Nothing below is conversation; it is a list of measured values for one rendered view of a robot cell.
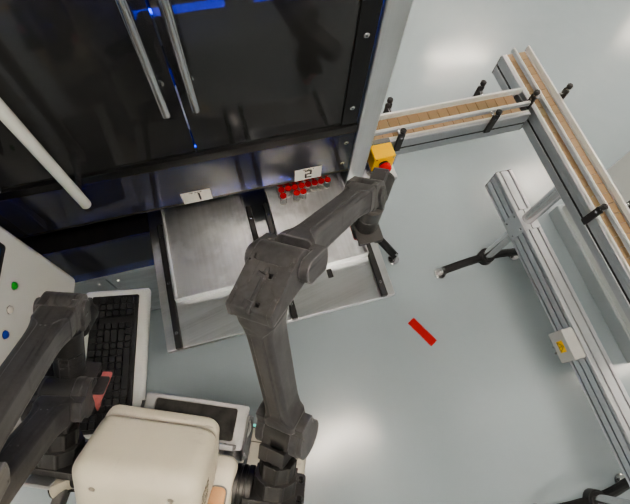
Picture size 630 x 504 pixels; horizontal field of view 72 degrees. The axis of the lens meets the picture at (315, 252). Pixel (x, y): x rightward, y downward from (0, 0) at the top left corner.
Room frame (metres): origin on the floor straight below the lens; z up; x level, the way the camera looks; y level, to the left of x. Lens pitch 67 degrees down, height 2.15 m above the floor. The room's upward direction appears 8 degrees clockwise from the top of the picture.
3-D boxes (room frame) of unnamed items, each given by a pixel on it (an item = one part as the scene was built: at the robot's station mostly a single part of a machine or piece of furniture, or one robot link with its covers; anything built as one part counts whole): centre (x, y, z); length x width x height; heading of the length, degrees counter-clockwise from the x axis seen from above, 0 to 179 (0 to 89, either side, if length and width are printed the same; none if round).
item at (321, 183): (0.75, 0.06, 0.90); 0.18 x 0.02 x 0.05; 114
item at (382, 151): (0.85, -0.16, 0.99); 0.08 x 0.07 x 0.07; 23
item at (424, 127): (1.10, -0.37, 0.92); 0.69 x 0.16 x 0.16; 113
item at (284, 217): (0.65, 0.02, 0.90); 0.34 x 0.26 x 0.04; 24
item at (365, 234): (0.51, -0.12, 1.19); 0.10 x 0.07 x 0.07; 22
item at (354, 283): (0.52, 0.15, 0.87); 0.70 x 0.48 x 0.02; 113
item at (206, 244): (0.52, 0.33, 0.90); 0.34 x 0.26 x 0.04; 23
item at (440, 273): (0.96, -0.88, 0.07); 0.50 x 0.08 x 0.14; 113
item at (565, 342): (0.45, -1.03, 0.50); 0.12 x 0.05 x 0.09; 23
